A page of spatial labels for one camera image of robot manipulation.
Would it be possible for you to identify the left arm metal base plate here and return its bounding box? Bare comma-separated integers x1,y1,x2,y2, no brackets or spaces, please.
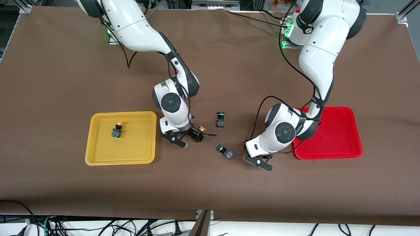
282,37,304,50

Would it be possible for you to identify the yellow plastic tray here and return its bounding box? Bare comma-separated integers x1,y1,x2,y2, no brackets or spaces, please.
85,111,157,166

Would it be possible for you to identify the grey equipment box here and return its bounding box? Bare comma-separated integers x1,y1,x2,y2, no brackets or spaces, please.
192,0,240,10

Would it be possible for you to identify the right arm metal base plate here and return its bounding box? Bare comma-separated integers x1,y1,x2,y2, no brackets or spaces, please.
108,31,123,45

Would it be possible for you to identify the red plastic tray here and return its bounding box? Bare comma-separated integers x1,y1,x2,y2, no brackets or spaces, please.
293,107,364,160

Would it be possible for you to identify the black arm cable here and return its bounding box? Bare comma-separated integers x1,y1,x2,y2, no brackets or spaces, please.
99,16,197,131
250,0,325,155

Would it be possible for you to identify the brown table cover mat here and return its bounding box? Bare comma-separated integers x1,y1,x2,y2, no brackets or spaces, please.
0,6,420,226

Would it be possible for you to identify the long black table cable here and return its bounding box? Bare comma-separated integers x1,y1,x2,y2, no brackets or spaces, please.
225,9,284,28

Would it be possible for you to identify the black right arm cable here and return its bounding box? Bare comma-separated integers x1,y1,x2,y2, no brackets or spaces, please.
99,16,197,131

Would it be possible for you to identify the short black table cable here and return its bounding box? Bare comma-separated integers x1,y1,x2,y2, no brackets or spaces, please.
261,9,284,20

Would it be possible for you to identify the dark table support beam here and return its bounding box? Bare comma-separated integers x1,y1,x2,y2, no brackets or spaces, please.
189,210,212,236

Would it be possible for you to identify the yellow push button switch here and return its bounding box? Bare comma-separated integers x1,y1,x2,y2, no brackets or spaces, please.
191,126,207,143
111,121,124,138

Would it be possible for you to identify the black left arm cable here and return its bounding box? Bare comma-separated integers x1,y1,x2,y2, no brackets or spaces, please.
250,0,325,155

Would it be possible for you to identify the black looped floor cable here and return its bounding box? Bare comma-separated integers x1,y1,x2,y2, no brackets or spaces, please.
0,199,35,227

